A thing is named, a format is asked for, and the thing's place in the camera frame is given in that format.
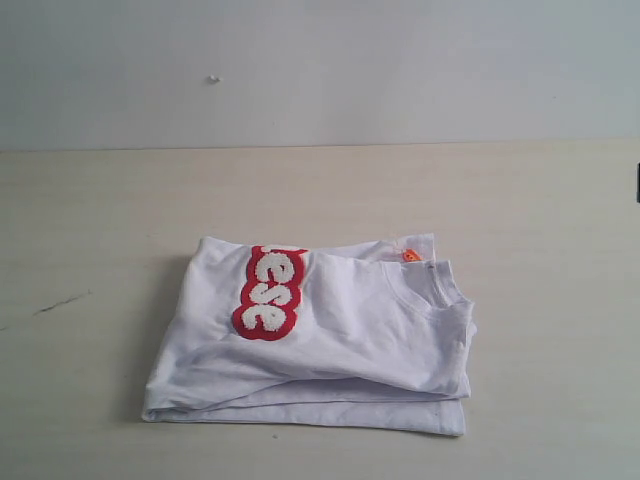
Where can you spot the white t-shirt red lettering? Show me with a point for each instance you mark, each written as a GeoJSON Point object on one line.
{"type": "Point", "coordinates": [347, 336]}

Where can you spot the orange clothing tag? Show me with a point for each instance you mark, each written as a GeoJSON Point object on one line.
{"type": "Point", "coordinates": [410, 255]}

